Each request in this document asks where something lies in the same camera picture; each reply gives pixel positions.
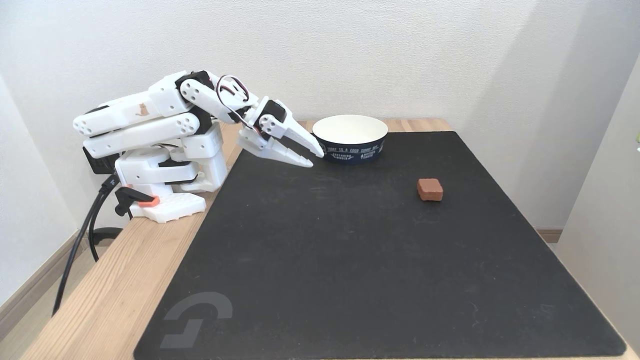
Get brown block toy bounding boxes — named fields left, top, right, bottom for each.
left=417, top=178, right=444, bottom=202

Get red white black servo cable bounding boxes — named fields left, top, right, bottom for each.
left=215, top=74, right=251, bottom=124

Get black desk mat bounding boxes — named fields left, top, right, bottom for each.
left=133, top=131, right=627, bottom=360

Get thin black cable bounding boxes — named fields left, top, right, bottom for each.
left=88, top=192, right=124, bottom=262

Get thick black power cable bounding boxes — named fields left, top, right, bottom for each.
left=52, top=175, right=118, bottom=317

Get black and orange table clamp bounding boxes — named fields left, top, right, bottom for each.
left=114, top=185, right=161, bottom=220

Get black power adapter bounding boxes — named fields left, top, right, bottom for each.
left=82, top=146, right=121, bottom=175

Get navy and white paper bowl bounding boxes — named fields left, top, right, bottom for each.
left=312, top=114, right=389, bottom=166

